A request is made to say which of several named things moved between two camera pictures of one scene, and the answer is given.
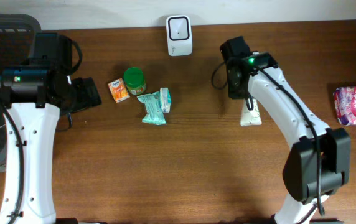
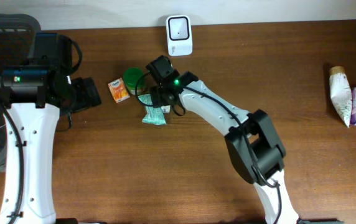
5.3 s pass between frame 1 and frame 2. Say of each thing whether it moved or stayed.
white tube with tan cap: moved
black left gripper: stayed
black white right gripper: moved
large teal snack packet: stayed
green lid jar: stayed
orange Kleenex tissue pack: stayed
